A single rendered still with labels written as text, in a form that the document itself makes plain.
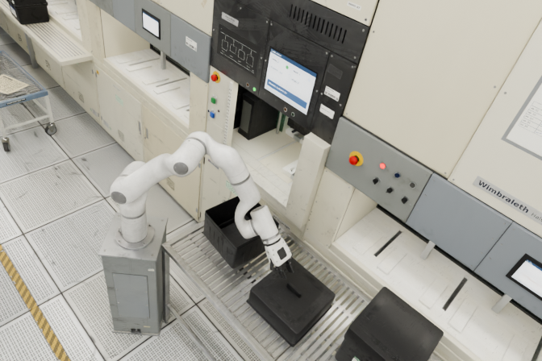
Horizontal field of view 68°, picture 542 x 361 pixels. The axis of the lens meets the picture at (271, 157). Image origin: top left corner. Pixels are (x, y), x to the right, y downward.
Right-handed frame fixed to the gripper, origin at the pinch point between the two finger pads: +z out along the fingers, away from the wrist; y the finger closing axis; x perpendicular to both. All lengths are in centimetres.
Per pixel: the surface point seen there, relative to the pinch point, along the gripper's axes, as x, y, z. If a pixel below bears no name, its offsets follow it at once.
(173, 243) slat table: 52, -21, -26
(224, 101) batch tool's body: 43, 37, -84
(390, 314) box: -36.2, 13.8, 26.4
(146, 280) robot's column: 66, -37, -14
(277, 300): 1.9, -9.1, 9.1
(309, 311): -6.8, -2.0, 18.1
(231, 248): 23.1, -8.0, -16.2
